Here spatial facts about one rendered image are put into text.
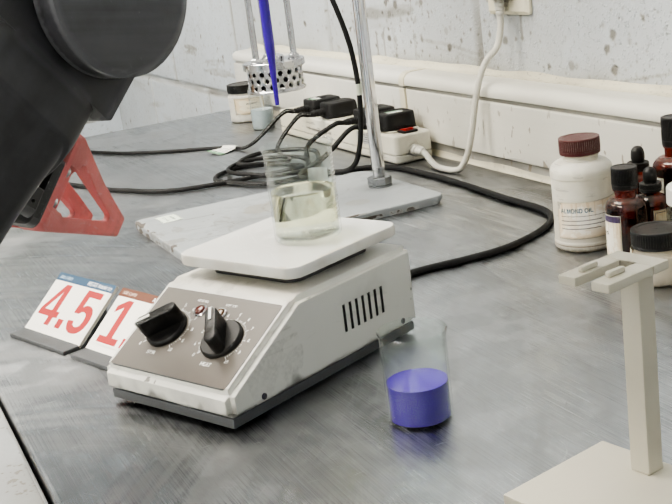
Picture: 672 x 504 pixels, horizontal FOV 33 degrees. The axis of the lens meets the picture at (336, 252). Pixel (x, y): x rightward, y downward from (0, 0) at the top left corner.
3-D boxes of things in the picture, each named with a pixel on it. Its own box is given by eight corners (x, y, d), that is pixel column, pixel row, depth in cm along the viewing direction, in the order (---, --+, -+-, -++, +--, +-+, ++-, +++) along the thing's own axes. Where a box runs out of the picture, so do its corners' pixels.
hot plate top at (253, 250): (293, 281, 77) (291, 269, 76) (175, 264, 84) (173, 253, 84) (401, 232, 85) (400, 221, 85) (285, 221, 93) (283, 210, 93)
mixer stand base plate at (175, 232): (186, 264, 114) (185, 254, 113) (134, 228, 131) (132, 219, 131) (446, 202, 125) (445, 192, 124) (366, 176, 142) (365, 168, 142)
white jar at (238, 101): (226, 121, 201) (221, 84, 199) (258, 115, 203) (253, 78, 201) (238, 124, 195) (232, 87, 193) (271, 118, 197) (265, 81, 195)
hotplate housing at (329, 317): (236, 437, 73) (216, 319, 71) (108, 401, 81) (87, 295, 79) (438, 322, 89) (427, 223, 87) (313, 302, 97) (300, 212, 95)
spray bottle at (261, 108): (248, 129, 188) (239, 65, 186) (267, 125, 191) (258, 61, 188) (260, 131, 185) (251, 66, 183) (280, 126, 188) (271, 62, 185)
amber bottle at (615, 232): (648, 255, 98) (643, 159, 96) (651, 267, 95) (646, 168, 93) (607, 258, 99) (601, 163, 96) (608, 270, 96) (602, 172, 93)
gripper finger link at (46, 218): (94, 179, 81) (-9, 114, 75) (160, 183, 77) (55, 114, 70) (57, 266, 80) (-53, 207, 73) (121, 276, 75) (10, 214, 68)
